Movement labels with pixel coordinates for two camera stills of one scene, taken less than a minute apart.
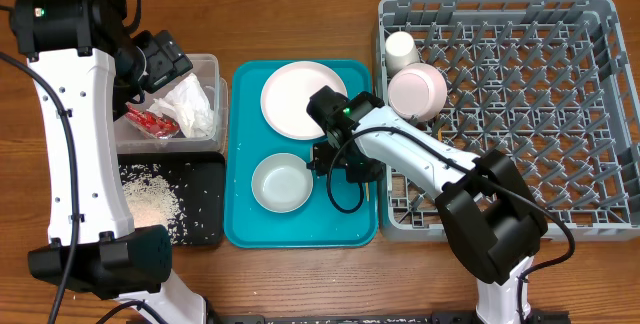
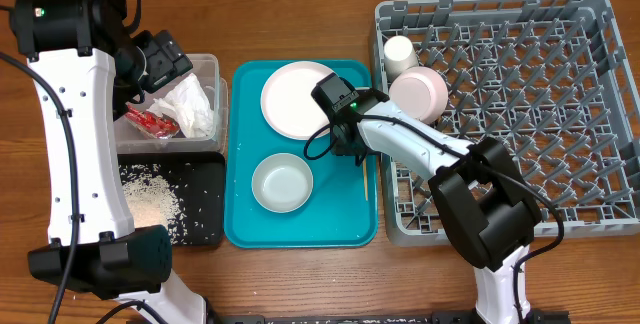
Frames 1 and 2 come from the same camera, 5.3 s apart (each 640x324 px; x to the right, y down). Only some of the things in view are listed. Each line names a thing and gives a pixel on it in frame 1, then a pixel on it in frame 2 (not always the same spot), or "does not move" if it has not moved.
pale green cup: x=400 y=51 does not move
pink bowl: x=417 y=91 does not move
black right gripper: x=359 y=171 to x=341 y=146
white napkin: x=190 y=103 does not move
